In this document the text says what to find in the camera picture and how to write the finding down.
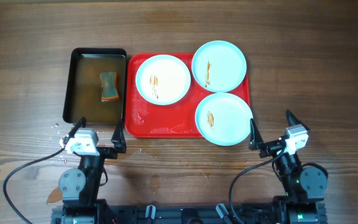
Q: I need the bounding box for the black water tray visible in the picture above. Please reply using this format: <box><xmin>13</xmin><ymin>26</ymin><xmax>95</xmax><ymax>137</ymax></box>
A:
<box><xmin>63</xmin><ymin>48</ymin><xmax>127</xmax><ymax>125</ymax></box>

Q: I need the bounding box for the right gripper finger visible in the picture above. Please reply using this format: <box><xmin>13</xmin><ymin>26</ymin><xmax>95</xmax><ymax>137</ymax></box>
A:
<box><xmin>285</xmin><ymin>109</ymin><xmax>310</xmax><ymax>131</ymax></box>
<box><xmin>249</xmin><ymin>118</ymin><xmax>264</xmax><ymax>151</ymax></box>

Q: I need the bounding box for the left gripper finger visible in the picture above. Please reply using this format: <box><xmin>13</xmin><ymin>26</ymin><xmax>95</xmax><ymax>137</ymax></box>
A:
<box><xmin>67</xmin><ymin>117</ymin><xmax>86</xmax><ymax>138</ymax></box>
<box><xmin>111</xmin><ymin>120</ymin><xmax>127</xmax><ymax>153</ymax></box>

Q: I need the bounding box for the light blue plate bottom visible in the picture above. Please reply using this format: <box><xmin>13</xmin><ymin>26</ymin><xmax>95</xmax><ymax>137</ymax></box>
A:
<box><xmin>195</xmin><ymin>93</ymin><xmax>253</xmax><ymax>146</ymax></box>

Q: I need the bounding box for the light blue plate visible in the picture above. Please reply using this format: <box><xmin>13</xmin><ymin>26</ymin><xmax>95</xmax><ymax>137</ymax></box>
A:
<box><xmin>195</xmin><ymin>93</ymin><xmax>253</xmax><ymax>146</ymax></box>
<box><xmin>191</xmin><ymin>40</ymin><xmax>247</xmax><ymax>93</ymax></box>
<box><xmin>135</xmin><ymin>54</ymin><xmax>191</xmax><ymax>106</ymax></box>

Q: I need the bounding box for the light blue plate top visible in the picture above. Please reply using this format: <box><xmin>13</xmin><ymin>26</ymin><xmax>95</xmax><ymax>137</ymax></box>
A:
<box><xmin>191</xmin><ymin>40</ymin><xmax>247</xmax><ymax>93</ymax></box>

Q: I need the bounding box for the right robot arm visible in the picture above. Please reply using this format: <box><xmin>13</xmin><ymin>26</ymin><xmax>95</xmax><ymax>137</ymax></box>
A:
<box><xmin>241</xmin><ymin>110</ymin><xmax>328</xmax><ymax>223</ymax></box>

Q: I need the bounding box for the green orange sponge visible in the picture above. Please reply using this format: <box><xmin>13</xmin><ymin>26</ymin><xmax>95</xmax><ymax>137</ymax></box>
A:
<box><xmin>99</xmin><ymin>72</ymin><xmax>119</xmax><ymax>101</ymax></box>

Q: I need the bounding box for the red plastic tray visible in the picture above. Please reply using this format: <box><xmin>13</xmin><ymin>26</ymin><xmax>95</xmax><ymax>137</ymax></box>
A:
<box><xmin>124</xmin><ymin>52</ymin><xmax>251</xmax><ymax>139</ymax></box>

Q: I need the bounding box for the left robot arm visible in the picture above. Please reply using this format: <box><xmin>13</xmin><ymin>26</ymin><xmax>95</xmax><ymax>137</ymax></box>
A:
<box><xmin>51</xmin><ymin>118</ymin><xmax>127</xmax><ymax>224</ymax></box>

